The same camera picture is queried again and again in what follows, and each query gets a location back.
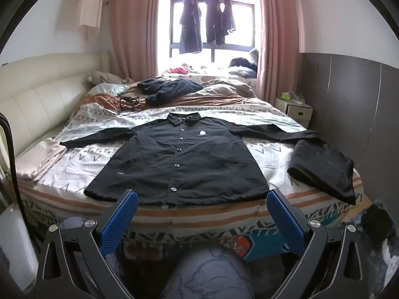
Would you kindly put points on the white nightstand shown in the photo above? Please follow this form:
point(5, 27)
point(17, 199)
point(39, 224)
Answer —
point(296, 110)

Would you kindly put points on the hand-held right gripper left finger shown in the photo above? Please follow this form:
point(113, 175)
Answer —
point(120, 221)

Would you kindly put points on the cream hanging cloth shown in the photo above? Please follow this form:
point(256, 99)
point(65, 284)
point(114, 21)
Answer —
point(90, 3)

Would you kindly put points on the plush toy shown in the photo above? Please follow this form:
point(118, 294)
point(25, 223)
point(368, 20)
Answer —
point(104, 77)

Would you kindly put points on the person's leg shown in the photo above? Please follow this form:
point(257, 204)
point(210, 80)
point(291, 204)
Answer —
point(209, 274)

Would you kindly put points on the dark hanging garment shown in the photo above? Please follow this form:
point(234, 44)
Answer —
point(190, 25)
point(229, 21)
point(213, 18)

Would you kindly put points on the white side table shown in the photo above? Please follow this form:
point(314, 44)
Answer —
point(15, 243)

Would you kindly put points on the red clothes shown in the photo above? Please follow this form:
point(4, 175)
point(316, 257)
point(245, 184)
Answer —
point(179, 70)

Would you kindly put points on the green packet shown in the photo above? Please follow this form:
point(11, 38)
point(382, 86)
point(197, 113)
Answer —
point(285, 96)

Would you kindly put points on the window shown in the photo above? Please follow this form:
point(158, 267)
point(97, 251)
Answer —
point(243, 28)

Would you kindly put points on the dark knit sweater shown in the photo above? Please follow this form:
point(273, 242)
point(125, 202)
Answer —
point(171, 90)

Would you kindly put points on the folded black garment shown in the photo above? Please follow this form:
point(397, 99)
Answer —
point(321, 168)

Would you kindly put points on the folded beige sheet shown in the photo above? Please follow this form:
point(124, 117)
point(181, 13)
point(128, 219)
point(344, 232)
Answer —
point(40, 158)

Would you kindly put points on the black button-up jacket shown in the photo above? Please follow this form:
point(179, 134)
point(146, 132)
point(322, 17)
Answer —
point(193, 162)

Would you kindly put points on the cream leather headboard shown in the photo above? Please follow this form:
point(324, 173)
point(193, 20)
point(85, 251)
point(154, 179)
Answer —
point(40, 93)

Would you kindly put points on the bed with patterned cover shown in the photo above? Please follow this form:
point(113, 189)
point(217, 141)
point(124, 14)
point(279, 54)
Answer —
point(274, 155)

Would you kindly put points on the dark cloth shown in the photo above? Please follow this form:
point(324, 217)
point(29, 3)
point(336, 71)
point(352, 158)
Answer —
point(377, 224)

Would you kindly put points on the light green pillow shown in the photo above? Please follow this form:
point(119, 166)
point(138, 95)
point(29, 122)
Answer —
point(107, 89)

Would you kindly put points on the dark pillow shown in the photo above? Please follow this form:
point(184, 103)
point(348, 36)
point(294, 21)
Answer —
point(241, 67)

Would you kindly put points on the beige duvet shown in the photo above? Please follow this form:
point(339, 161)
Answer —
point(224, 88)

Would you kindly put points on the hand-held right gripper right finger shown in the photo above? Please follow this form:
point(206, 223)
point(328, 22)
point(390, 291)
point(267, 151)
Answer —
point(285, 221)

